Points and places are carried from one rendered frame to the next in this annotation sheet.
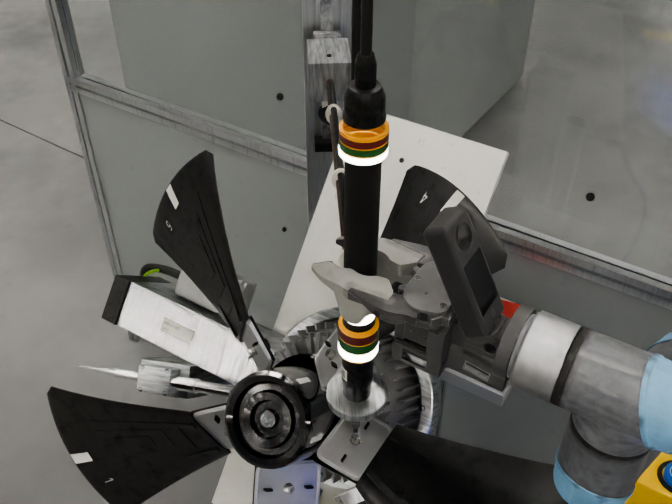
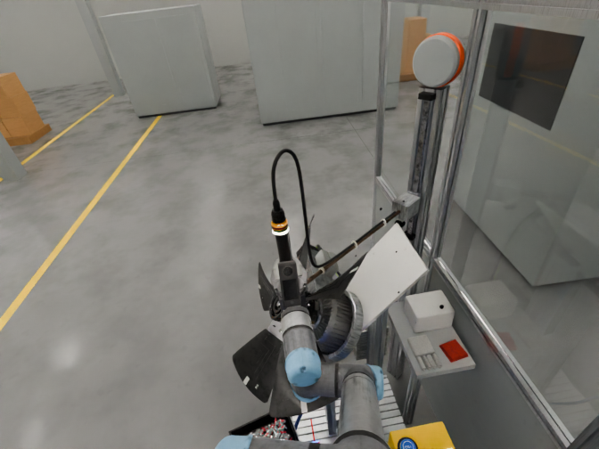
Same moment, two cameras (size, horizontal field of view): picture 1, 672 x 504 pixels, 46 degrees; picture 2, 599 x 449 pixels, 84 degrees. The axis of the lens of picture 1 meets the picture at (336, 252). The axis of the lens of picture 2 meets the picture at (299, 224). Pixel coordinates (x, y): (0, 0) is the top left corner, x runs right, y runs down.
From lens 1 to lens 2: 0.67 m
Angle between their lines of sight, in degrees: 42
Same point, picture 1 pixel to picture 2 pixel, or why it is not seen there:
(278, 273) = not seen: hidden behind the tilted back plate
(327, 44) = (409, 197)
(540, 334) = (290, 316)
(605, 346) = (299, 333)
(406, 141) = (401, 245)
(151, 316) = not seen: hidden behind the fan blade
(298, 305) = not seen: hidden behind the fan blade
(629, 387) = (289, 349)
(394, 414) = (328, 335)
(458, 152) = (413, 259)
